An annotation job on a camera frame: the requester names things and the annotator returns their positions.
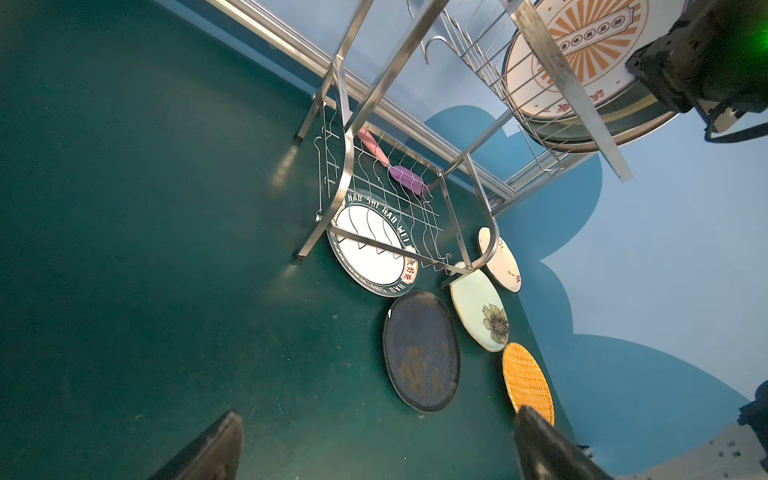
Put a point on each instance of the stainless steel dish rack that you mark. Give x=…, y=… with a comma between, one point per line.
x=475, y=167

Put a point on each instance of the white red-berry plate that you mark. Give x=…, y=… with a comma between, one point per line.
x=504, y=268

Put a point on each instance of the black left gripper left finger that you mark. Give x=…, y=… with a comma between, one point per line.
x=214, y=454

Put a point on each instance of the dark blue speckled plate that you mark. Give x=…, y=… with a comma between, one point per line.
x=421, y=351

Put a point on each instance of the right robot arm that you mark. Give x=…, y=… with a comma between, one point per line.
x=713, y=60

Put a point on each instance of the green rim lettered plate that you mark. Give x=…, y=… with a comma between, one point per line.
x=380, y=271

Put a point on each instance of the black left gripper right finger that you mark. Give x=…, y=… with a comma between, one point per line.
x=543, y=453

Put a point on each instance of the orange sunburst plate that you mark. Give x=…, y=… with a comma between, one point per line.
x=596, y=38

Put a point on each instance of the orange woven plate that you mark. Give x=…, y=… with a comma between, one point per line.
x=525, y=382

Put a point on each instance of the light green flower plate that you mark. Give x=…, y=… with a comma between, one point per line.
x=481, y=310

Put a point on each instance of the pink purple silicone spatula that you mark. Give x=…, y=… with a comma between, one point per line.
x=402, y=175

